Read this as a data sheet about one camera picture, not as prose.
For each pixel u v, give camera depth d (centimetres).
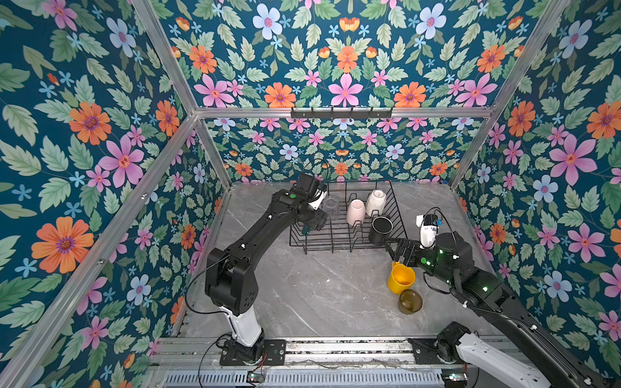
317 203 76
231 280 45
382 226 91
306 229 100
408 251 60
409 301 83
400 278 87
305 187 66
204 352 72
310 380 77
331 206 98
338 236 100
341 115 93
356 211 95
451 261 49
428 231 62
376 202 98
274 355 74
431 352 72
